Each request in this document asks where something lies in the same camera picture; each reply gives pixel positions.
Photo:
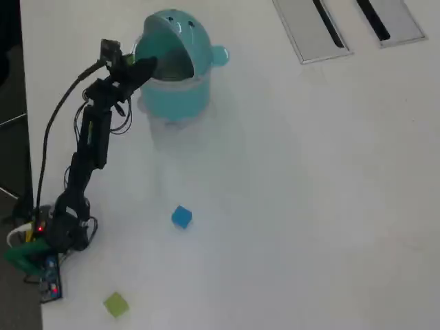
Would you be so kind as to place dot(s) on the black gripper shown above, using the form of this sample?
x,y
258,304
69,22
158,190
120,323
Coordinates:
x,y
123,80

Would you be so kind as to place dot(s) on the blue lego block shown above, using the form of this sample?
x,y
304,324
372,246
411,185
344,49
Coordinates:
x,y
181,217

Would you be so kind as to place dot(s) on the green lego block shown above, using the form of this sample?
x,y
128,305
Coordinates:
x,y
116,304

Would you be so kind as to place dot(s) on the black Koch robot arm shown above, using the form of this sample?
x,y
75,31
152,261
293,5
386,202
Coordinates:
x,y
98,130

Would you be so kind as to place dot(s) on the teal whale-shaped bin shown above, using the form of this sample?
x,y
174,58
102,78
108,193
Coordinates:
x,y
178,99

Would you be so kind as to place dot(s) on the grey metal bar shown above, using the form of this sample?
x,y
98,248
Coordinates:
x,y
13,119
8,192

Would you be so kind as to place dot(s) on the small yellow object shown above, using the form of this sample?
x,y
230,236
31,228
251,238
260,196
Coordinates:
x,y
27,237

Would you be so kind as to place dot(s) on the green table clamp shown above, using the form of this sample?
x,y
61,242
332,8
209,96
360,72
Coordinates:
x,y
20,254

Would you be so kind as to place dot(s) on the blue circuit board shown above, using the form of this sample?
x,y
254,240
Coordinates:
x,y
51,275

